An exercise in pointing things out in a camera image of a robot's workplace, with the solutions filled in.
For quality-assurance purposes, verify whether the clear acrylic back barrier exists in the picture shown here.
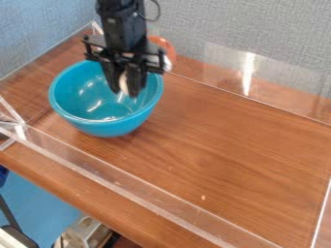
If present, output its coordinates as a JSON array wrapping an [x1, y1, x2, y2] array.
[[172, 43, 331, 126]]

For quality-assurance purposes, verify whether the black chair leg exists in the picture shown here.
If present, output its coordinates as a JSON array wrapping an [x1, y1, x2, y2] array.
[[0, 195, 40, 248]]

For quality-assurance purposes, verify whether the blue bowl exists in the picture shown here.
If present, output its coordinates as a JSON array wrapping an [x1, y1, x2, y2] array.
[[48, 61, 164, 138]]

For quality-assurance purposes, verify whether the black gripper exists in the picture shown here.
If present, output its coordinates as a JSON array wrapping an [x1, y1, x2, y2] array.
[[81, 35, 168, 98]]

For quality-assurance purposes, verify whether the white brown toy mushroom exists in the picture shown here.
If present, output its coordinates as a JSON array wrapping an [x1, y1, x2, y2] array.
[[118, 36, 176, 96]]

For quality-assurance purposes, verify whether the clear acrylic barrier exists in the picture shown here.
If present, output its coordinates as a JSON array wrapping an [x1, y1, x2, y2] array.
[[172, 43, 331, 126], [0, 123, 282, 248]]

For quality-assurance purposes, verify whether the clear acrylic corner bracket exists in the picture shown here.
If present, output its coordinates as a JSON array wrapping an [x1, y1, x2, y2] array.
[[92, 20, 104, 35]]

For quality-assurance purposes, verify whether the clear acrylic left bracket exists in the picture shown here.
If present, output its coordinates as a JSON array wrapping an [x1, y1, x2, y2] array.
[[0, 96, 27, 151]]

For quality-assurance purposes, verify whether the white device under table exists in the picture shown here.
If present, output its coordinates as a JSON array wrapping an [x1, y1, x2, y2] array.
[[52, 215, 114, 248]]

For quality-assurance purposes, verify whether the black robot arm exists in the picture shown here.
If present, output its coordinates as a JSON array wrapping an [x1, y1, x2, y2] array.
[[81, 0, 172, 98]]

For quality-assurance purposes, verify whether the clear acrylic front barrier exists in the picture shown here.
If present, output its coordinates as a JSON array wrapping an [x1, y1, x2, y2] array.
[[0, 123, 282, 248]]

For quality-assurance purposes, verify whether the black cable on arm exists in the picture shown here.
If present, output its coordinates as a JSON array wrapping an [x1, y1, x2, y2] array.
[[144, 0, 162, 23]]

